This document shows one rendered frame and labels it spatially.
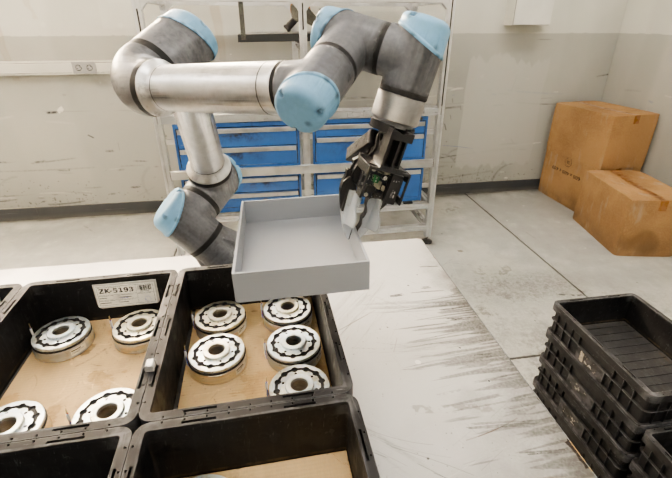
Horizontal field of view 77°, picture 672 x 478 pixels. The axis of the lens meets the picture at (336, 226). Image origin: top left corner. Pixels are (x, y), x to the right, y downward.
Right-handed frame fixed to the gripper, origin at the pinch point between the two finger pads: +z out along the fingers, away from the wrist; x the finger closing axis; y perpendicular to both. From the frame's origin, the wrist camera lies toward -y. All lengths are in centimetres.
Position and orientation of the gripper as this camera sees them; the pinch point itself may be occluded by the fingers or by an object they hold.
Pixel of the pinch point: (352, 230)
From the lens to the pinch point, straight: 75.3
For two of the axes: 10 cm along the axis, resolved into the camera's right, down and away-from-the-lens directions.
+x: 9.4, 1.7, 3.1
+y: 2.1, 4.3, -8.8
